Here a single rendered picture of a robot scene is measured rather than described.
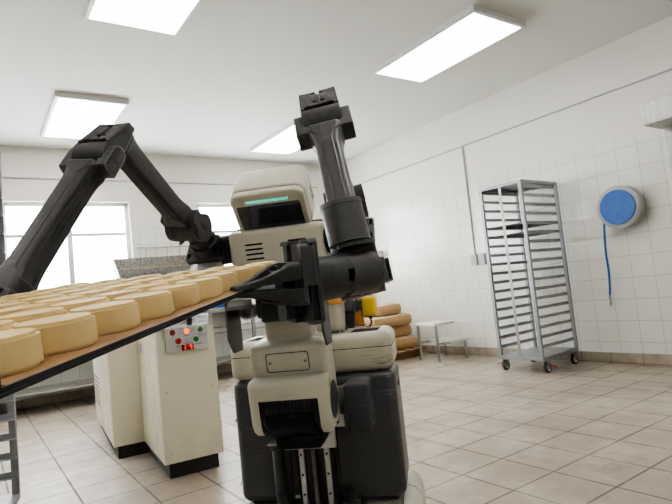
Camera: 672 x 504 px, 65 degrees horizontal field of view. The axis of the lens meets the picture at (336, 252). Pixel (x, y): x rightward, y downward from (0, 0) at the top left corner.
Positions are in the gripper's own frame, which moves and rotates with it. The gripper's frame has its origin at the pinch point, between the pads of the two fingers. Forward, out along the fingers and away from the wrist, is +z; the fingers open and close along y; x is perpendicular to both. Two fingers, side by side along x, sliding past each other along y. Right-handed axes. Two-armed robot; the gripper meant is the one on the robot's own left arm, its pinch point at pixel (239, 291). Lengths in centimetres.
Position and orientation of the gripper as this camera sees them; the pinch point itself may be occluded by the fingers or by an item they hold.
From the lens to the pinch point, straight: 61.2
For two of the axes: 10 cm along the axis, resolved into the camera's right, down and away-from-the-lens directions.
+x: -5.9, 0.5, 8.1
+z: -8.0, 1.0, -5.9
